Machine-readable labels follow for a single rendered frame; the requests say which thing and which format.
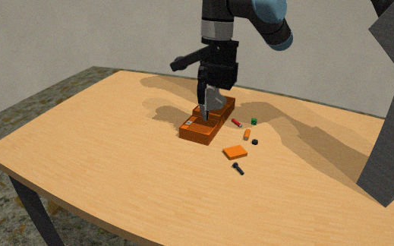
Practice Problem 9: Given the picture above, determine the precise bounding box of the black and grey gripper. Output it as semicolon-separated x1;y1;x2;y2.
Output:
197;37;239;121

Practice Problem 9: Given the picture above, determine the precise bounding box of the black bolt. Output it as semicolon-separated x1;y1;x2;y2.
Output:
232;162;244;175

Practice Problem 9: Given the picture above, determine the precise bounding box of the orange flat square pad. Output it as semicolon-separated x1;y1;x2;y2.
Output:
222;145;247;160

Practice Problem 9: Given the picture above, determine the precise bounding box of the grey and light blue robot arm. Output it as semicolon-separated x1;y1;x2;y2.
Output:
170;0;394;71

